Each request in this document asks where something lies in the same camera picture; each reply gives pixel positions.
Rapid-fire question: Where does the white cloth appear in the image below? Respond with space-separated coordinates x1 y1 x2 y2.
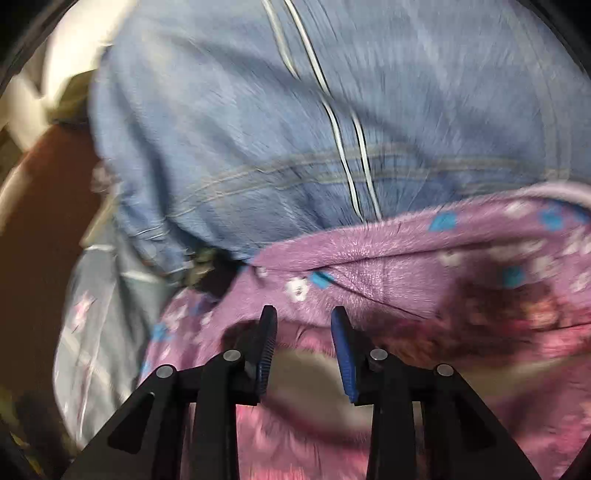
4 0 153 153

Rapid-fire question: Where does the grey floral cloth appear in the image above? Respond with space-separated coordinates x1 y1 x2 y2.
53 217 185 457

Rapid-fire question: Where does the blue denim garment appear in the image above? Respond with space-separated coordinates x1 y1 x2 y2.
88 0 591 278

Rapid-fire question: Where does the purple floral fleece garment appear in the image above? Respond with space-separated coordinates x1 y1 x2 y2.
137 182 591 480

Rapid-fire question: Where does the brown wooden furniture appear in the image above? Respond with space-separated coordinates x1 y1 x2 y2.
0 122 112 393

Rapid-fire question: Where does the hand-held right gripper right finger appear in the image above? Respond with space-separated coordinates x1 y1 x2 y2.
331 306 542 480

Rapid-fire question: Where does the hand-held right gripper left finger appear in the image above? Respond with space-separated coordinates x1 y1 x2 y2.
62 305 279 480

